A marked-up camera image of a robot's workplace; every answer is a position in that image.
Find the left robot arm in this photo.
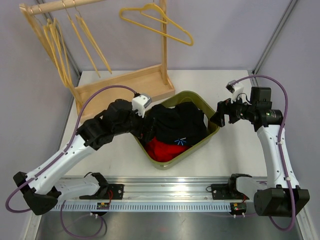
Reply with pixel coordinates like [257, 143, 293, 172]
[13, 94, 152, 216]

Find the white slotted cable duct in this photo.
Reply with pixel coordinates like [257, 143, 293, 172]
[53, 201, 231, 213]

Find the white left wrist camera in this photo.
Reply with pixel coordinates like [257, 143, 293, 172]
[131, 93, 152, 118]

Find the yellow hanger of white shirt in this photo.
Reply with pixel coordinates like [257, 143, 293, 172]
[72, 0, 112, 74]

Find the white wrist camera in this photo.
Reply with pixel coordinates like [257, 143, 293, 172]
[131, 93, 152, 118]
[225, 80, 244, 103]

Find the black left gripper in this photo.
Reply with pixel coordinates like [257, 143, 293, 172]
[113, 105, 159, 142]

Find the aluminium frame post right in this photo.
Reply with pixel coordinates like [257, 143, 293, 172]
[252, 0, 300, 75]

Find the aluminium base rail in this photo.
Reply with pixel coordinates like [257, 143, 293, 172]
[33, 176, 307, 203]

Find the yellow hanger of black shirt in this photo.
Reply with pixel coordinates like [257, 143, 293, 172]
[118, 2, 195, 47]

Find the aluminium frame post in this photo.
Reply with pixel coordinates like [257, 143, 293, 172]
[252, 0, 300, 75]
[34, 0, 82, 80]

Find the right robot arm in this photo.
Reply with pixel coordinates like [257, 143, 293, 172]
[210, 84, 310, 217]

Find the black t shirt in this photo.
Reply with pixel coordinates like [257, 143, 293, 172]
[146, 101, 207, 146]

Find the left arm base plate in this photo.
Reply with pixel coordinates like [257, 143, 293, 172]
[79, 183, 124, 200]

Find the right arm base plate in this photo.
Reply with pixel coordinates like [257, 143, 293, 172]
[205, 183, 251, 201]

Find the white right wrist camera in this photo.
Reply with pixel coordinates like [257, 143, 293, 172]
[225, 80, 244, 103]

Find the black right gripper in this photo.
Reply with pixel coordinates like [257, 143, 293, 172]
[210, 92, 256, 128]

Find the wooden clothes rack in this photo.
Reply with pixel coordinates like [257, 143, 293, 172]
[19, 0, 176, 122]

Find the aluminium frame post left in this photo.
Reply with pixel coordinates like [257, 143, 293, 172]
[34, 0, 82, 80]

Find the olive green plastic basket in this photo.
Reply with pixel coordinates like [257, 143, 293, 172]
[136, 91, 220, 170]

